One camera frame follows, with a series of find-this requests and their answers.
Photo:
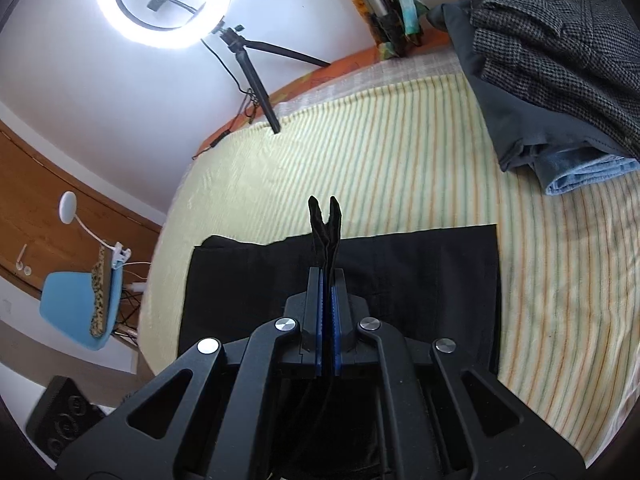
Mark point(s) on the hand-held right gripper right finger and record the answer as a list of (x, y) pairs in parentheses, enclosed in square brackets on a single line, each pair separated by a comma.
[(338, 330)]

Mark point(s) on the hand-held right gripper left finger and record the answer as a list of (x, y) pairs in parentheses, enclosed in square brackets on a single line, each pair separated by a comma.
[(320, 330)]

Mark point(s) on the black pants with pink trim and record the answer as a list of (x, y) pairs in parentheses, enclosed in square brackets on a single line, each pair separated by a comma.
[(425, 280)]

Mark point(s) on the grey tweed pants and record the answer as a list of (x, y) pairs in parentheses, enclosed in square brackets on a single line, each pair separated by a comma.
[(550, 35)]

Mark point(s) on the yellow striped blanket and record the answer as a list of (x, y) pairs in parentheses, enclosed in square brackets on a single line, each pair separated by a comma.
[(400, 160)]

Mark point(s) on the leopard print cloth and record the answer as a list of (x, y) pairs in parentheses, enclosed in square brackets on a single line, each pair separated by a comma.
[(100, 300)]

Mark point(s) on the pink checked bedspread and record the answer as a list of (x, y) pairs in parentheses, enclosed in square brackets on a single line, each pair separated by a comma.
[(350, 80)]

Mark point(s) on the blue chair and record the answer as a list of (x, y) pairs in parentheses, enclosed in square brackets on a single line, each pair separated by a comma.
[(65, 305)]

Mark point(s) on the black tabletop tripod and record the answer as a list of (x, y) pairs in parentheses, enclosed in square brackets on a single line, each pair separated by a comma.
[(250, 75)]

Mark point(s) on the dark grey folded garment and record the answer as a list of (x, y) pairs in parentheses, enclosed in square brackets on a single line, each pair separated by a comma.
[(500, 115)]

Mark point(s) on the black embossed box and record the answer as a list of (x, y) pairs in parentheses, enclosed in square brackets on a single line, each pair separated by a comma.
[(55, 410)]

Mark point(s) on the white clip lamp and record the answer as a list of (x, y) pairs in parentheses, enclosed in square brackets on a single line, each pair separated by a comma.
[(67, 206)]

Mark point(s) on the blue denim jeans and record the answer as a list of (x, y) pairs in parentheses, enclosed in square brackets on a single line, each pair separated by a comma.
[(575, 177)]

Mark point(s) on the small white object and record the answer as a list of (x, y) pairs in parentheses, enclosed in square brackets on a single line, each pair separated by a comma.
[(27, 270)]

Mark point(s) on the orange patterned cloth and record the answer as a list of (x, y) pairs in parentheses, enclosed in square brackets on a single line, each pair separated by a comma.
[(357, 0)]

